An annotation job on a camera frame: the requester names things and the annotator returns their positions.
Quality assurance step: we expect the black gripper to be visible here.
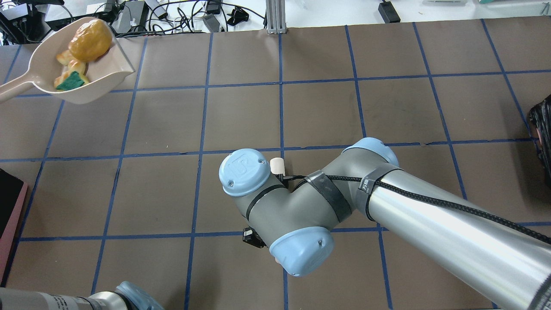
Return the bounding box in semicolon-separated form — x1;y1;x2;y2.
242;227;266;248

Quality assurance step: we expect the white plastic dustpan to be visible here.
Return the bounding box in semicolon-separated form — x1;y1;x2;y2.
1;16;134;104

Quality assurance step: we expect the green yellow sponge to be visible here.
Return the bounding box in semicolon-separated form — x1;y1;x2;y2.
54;71;88;91

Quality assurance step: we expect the yellow potato-shaped bread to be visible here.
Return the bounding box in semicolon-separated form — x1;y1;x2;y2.
68;19;113;62

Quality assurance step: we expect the twisted croissant bread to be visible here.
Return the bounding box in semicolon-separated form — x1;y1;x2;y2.
56;50;90;84

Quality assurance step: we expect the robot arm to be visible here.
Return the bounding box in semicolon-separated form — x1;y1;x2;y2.
219;138;551;310
0;281;164;310

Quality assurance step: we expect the black power adapter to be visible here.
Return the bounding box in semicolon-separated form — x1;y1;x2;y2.
378;0;401;24

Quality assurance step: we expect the aluminium frame post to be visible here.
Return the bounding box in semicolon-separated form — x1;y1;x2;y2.
265;0;288;34

